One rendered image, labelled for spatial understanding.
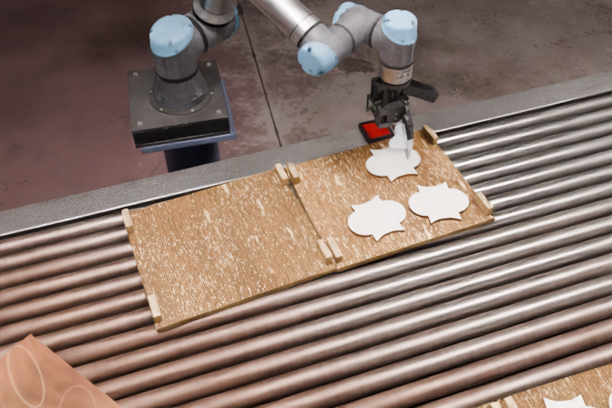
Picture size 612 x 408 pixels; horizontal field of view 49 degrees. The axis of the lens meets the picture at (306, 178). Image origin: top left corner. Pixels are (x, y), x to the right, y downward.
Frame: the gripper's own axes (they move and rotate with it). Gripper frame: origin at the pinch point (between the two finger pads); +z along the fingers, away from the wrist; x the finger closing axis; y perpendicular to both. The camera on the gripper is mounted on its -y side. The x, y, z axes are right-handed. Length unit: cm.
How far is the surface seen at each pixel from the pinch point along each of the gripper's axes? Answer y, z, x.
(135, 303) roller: 71, 11, 16
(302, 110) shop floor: -25, 102, -136
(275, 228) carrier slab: 35.5, 8.5, 9.0
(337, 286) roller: 27.8, 11.0, 28.2
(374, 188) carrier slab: 8.3, 8.6, 6.1
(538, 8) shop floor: -189, 102, -171
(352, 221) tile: 18.2, 7.5, 14.8
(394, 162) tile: 0.0, 7.5, 0.4
